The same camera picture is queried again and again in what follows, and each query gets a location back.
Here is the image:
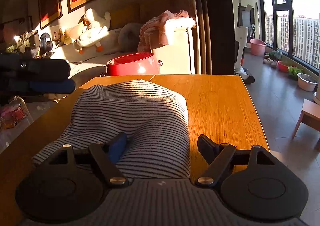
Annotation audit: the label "dark backpack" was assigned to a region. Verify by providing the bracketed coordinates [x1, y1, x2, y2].
[40, 32, 54, 57]

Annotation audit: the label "pink basin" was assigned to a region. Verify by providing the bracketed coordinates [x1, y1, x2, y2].
[249, 39, 267, 56]

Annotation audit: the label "glass side table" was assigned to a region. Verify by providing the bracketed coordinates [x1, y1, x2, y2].
[0, 96, 75, 154]

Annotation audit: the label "pair of shoes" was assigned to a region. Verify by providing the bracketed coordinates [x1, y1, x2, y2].
[262, 58, 278, 69]

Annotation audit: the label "white goose plush toy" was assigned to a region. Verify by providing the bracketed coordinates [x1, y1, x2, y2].
[73, 8, 111, 54]

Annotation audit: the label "grey sofa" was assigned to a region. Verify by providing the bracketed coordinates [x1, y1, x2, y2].
[37, 4, 151, 87]

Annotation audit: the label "grey striped sweater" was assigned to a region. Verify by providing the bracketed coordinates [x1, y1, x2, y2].
[32, 79, 191, 180]

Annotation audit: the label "green plush toy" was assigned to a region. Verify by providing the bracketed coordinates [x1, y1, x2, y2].
[265, 50, 283, 61]

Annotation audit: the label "black framed window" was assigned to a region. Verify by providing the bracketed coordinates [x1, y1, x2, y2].
[258, 0, 320, 70]

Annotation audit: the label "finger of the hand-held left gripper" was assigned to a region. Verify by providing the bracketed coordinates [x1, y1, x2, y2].
[0, 79, 76, 97]
[0, 59, 71, 82]

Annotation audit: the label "white upright vacuum cleaner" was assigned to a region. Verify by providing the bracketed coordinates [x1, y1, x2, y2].
[233, 0, 256, 84]

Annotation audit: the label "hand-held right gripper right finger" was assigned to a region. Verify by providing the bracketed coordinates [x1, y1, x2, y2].
[196, 134, 271, 187]

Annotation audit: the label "white cabinet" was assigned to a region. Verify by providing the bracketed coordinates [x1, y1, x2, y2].
[149, 27, 196, 75]

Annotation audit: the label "red basin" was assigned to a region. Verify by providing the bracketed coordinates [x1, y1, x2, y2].
[277, 61, 291, 73]

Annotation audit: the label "pink blanket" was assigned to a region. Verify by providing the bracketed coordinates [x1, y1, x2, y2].
[137, 10, 197, 53]

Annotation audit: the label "glass jar with pink contents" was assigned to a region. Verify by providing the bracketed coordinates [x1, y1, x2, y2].
[0, 96, 28, 129]

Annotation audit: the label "small plush toys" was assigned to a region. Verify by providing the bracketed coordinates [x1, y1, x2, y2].
[52, 26, 76, 47]

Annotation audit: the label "beige curtain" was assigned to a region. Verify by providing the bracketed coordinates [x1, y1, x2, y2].
[185, 0, 209, 75]

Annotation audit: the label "low wooden stool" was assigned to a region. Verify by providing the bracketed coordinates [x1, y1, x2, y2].
[292, 99, 320, 152]

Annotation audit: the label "red bucket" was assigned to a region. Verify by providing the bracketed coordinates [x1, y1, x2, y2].
[106, 52, 163, 76]

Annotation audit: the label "grey neck pillow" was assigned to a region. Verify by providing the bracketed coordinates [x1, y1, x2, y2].
[117, 22, 145, 47]

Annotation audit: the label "pink bowl with plant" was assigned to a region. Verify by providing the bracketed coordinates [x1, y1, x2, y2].
[297, 73, 318, 92]

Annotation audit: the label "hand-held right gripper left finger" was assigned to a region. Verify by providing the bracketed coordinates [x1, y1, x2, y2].
[49, 132, 129, 187]

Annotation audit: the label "tray of green seedlings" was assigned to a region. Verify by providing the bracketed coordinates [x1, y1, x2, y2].
[287, 66, 303, 81]

